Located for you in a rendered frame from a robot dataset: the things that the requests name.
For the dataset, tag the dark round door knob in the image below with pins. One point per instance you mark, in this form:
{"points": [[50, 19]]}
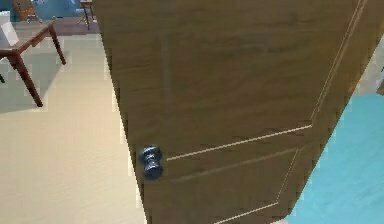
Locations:
{"points": [[152, 163]]}

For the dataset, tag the brown wooden room door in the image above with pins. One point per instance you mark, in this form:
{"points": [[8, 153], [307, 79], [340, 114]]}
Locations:
{"points": [[233, 83]]}

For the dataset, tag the brown wooden chair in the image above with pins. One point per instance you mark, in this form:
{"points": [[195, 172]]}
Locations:
{"points": [[24, 10]]}

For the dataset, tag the dark wooden stool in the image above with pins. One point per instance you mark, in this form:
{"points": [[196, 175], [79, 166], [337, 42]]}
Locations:
{"points": [[86, 10]]}

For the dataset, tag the white laptop computer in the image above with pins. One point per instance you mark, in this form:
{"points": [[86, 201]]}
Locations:
{"points": [[6, 33]]}

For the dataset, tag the brown wooden table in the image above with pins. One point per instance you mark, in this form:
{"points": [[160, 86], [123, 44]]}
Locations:
{"points": [[25, 43]]}

